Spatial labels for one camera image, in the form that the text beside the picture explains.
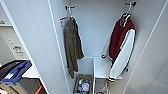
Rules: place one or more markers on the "olive green jacket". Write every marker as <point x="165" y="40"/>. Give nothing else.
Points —
<point x="72" y="46"/>

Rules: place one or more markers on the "white wardrobe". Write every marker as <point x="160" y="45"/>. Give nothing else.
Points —
<point x="93" y="30"/>

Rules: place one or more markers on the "white wardrobe shelf box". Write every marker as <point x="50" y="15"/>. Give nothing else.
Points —
<point x="101" y="67"/>

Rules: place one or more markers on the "orange and white warning label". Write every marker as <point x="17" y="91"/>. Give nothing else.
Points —
<point x="63" y="18"/>

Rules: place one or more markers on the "red jacket with white sleeves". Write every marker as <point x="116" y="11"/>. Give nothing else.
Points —
<point x="118" y="36"/>

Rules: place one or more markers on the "white hanger under olive jacket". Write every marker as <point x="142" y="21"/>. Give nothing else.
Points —
<point x="70" y="13"/>

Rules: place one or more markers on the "white plastic bag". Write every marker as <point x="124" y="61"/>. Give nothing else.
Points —
<point x="86" y="87"/>

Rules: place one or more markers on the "black hook over olive jacket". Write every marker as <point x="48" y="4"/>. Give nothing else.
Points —
<point x="69" y="7"/>

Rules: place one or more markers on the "white hanger under red jacket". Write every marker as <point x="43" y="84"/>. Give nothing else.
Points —
<point x="128" y="14"/>

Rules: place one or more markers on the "black hook over red jacket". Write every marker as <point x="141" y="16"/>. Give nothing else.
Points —
<point x="131" y="4"/>

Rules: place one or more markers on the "grey bin body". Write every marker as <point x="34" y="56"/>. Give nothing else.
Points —
<point x="25" y="87"/>

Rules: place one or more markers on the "white wall switch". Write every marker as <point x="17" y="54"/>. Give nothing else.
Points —
<point x="10" y="42"/>

